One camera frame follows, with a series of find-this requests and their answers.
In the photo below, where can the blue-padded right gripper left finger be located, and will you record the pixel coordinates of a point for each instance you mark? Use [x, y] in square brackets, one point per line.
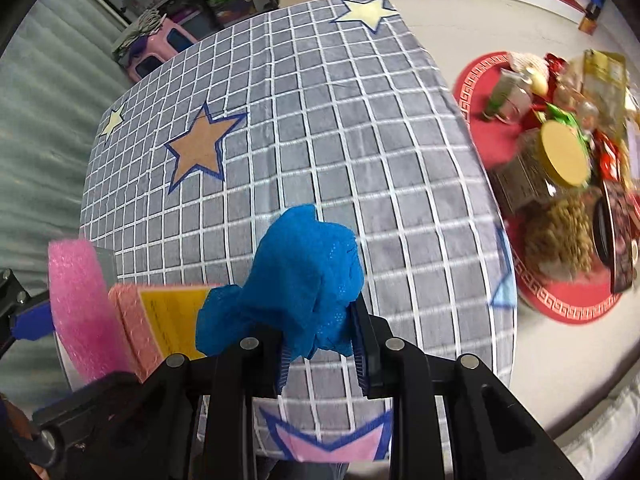
[188, 413]

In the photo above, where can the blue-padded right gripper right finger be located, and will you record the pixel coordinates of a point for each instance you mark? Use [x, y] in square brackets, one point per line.
[492, 436]

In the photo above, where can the pink foam sponge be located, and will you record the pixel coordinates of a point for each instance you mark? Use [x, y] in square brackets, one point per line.
[86, 322]

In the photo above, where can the blue mesh cloth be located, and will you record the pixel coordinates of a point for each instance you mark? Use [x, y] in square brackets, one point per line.
[304, 275]

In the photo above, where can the red yellow paper box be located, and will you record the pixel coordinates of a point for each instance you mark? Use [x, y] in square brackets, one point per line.
[158, 321]

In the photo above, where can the red round mat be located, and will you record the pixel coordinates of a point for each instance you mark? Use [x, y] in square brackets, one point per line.
[570, 220]

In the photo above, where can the jar with yellow lid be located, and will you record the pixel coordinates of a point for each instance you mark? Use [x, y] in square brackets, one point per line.
[549, 162]

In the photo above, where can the grey grid star rug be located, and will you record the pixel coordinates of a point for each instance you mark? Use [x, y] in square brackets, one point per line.
[332, 103]

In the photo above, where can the green curtain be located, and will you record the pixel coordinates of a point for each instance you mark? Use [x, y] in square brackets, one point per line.
[58, 77]

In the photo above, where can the pink plastic stool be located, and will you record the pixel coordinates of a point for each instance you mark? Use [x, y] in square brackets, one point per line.
[149, 42]

